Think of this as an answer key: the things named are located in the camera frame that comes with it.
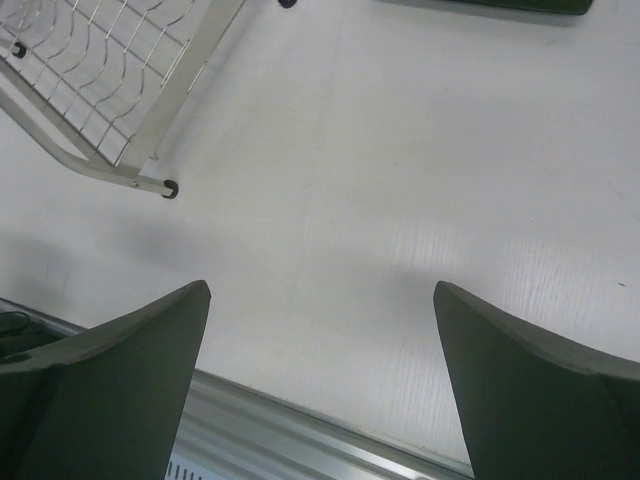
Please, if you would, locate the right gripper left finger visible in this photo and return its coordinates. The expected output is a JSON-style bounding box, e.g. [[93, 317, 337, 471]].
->
[[1, 280, 211, 479]]

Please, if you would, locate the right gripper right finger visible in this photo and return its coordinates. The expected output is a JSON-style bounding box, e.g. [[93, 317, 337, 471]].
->
[[433, 281, 639, 479]]

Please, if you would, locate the black square plate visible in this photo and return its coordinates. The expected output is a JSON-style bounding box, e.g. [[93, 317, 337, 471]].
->
[[392, 0, 594, 17]]

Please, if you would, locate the steel two-tier dish rack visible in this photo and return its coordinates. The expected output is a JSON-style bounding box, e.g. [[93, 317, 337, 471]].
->
[[1, 0, 242, 199]]

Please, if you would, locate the slotted cable duct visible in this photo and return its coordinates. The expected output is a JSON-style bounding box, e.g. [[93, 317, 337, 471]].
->
[[165, 453, 210, 480]]

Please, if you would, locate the aluminium mounting rail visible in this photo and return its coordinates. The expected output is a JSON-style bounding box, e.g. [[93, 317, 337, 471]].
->
[[0, 297, 476, 480]]

